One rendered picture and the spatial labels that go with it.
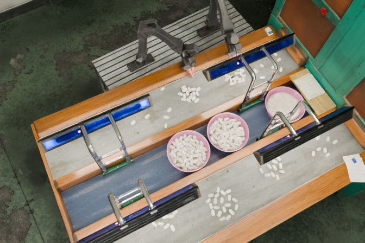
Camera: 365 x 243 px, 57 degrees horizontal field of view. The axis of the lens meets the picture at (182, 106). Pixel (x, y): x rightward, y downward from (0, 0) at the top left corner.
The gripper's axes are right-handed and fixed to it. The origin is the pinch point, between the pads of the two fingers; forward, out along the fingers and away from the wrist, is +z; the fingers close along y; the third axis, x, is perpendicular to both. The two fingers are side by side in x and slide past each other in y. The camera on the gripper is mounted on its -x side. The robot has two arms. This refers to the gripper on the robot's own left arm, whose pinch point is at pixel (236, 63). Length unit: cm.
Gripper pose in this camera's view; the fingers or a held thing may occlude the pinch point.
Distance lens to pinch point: 234.9
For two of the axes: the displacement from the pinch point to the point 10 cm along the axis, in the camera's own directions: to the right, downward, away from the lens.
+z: 3.2, 9.0, 2.9
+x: -3.2, -1.9, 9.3
